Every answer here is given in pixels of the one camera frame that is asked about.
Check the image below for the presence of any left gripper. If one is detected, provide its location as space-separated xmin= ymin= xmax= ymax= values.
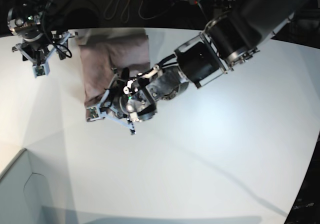
xmin=98 ymin=68 xmax=136 ymax=135

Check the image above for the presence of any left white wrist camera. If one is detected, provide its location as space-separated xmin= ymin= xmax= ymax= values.
xmin=86 ymin=106 xmax=104 ymax=122

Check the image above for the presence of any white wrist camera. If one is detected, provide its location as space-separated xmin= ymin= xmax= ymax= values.
xmin=32 ymin=63 xmax=50 ymax=78
xmin=86 ymin=106 xmax=104 ymax=122

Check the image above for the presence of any grey looped floor cable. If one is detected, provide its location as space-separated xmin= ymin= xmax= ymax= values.
xmin=103 ymin=0 xmax=181 ymax=22

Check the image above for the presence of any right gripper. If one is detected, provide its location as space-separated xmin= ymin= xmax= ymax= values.
xmin=11 ymin=31 xmax=77 ymax=65

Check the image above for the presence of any black power strip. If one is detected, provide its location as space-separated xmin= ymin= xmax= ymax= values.
xmin=188 ymin=0 xmax=235 ymax=8

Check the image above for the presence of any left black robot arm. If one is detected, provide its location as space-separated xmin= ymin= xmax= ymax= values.
xmin=89 ymin=0 xmax=309 ymax=134

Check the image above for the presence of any white cardboard box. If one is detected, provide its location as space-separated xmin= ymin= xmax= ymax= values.
xmin=0 ymin=149 xmax=79 ymax=224

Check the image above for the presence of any mauve pink t-shirt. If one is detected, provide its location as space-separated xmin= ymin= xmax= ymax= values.
xmin=79 ymin=32 xmax=151 ymax=108

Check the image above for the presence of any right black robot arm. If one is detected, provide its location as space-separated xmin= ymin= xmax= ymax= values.
xmin=7 ymin=0 xmax=74 ymax=73

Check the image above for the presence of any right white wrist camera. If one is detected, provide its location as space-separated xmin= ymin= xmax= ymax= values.
xmin=32 ymin=63 xmax=50 ymax=78

